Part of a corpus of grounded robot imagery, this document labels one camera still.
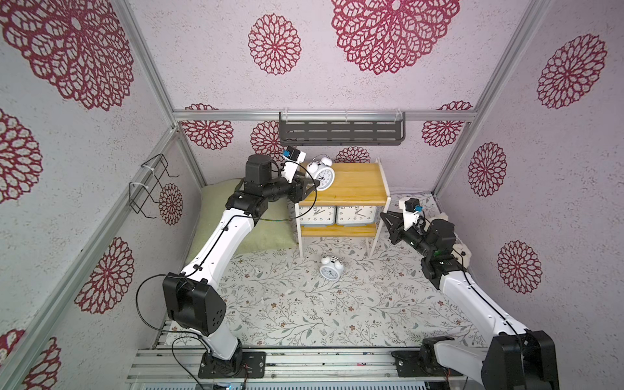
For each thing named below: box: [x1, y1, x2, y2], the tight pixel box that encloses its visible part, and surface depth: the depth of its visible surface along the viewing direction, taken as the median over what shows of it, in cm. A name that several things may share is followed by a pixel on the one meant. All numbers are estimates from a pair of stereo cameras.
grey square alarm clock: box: [335, 205, 377, 227], surface depth 87 cm
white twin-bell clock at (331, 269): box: [319, 255, 344, 282], surface depth 89 cm
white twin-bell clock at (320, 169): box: [305, 154, 336, 192], surface depth 73 cm
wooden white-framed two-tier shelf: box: [294, 157, 392, 259], surface depth 81 cm
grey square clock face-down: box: [299, 205, 336, 228], surface depth 89 cm
